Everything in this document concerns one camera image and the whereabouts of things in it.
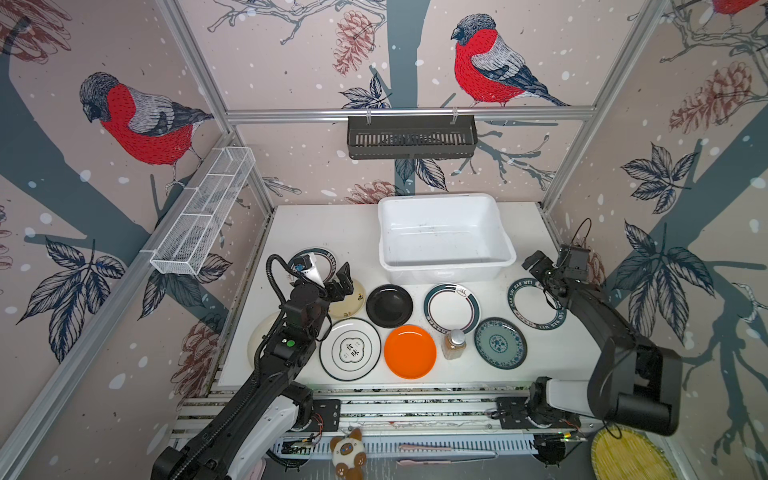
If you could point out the small amber glass jar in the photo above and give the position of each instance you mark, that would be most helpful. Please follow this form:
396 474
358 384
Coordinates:
454 344

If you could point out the white plate with black emblem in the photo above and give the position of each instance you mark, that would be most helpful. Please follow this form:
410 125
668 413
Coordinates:
351 350

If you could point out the cream yellow small plate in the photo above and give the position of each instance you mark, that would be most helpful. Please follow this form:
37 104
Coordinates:
350 305

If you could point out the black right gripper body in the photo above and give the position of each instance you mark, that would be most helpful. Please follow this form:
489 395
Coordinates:
556 276

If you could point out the aluminium rail base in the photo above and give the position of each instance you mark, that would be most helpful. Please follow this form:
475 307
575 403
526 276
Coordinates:
483 416

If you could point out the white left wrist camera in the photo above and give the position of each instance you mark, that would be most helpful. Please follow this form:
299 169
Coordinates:
304 268

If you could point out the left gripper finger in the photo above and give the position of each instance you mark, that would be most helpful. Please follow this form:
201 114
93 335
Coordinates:
344 279
334 291

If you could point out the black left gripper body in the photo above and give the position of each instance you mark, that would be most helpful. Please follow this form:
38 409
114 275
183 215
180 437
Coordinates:
323 304

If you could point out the white wire mesh shelf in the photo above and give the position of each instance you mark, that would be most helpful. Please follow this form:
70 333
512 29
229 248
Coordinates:
193 233

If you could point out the green red rimmed white plate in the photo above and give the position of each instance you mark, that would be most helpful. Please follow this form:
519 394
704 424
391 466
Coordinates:
325 261

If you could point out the green ring lettered plate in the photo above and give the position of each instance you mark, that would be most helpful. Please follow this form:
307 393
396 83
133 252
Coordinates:
533 307

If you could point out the black hanging basket shelf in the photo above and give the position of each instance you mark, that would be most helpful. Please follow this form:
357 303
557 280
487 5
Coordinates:
411 137

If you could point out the cream white large plate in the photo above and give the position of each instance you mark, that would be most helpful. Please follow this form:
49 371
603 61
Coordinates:
258 335

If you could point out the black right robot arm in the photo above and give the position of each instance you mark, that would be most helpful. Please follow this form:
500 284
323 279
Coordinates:
635 382

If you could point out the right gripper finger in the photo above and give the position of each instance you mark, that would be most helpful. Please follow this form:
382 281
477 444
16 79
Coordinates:
538 264
550 286

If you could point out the white plastic bin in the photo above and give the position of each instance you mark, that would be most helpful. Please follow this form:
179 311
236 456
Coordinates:
433 239

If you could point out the orange plate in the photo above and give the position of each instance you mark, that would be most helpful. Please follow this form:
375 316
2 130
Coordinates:
410 352

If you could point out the pink tweezers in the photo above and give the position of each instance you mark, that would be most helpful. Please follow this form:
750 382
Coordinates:
413 454

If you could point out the teal patterned plate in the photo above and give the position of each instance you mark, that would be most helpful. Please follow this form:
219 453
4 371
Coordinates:
500 343

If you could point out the yellow woven bamboo tray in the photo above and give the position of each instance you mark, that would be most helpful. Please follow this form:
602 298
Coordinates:
631 457

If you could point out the brown white plush toy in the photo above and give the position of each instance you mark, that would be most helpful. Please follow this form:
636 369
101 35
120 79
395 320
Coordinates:
348 455

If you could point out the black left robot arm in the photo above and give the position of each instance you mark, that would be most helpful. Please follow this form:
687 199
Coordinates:
270 402

